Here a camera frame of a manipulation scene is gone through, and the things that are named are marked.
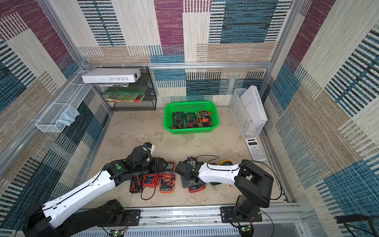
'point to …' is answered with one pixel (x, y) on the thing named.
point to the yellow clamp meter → (226, 162)
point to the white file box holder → (249, 130)
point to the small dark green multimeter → (189, 117)
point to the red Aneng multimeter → (194, 188)
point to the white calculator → (255, 149)
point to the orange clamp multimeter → (204, 119)
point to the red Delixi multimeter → (151, 180)
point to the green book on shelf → (124, 94)
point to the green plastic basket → (190, 106)
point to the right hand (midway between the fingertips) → (191, 179)
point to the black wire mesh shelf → (139, 96)
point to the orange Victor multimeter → (167, 178)
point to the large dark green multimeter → (178, 119)
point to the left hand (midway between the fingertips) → (162, 164)
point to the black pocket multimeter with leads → (136, 183)
